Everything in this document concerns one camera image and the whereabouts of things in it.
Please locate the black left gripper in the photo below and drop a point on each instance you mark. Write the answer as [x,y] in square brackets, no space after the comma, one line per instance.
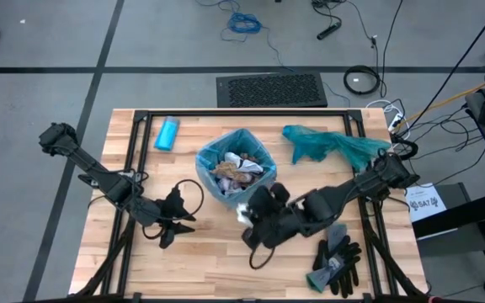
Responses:
[166,210]

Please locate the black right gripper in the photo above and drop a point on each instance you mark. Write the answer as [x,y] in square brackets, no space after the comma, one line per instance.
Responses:
[280,223]

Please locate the white tissue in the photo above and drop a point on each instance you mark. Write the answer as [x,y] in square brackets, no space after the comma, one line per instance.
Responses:
[242,214]

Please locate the small pink plastic wad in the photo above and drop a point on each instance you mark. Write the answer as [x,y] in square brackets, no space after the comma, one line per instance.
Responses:
[227,185]

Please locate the white mailer orange print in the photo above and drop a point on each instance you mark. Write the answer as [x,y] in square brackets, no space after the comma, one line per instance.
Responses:
[246,163]

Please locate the large brown paper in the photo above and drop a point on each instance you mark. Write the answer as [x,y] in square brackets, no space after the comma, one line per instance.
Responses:
[225,169]

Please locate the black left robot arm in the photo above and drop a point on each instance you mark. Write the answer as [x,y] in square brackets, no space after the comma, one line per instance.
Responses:
[99,177]

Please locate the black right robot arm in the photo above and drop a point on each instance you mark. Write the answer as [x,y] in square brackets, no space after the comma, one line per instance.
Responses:
[352,187]

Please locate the teal loose trash bag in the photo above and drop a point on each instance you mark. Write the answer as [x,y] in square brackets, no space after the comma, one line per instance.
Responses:
[322,145]

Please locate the black grey-cuffed work glove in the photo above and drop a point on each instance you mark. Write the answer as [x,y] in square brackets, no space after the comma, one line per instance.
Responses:
[336,235]
[320,278]

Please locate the black perforated floor mat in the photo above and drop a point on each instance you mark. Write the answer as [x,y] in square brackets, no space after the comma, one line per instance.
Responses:
[272,89]

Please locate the white power strip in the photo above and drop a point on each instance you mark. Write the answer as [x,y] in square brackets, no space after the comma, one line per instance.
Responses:
[395,122]

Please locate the white SA7 sign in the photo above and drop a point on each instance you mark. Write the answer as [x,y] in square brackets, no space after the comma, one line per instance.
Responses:
[425,204]

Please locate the black power strip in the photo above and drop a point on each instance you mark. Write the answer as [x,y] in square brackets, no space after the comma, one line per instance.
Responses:
[328,30]

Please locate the black side table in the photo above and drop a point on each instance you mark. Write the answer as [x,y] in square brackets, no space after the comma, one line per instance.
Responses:
[457,219]

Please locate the thin black pole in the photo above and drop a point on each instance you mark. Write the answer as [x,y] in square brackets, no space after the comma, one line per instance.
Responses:
[457,65]

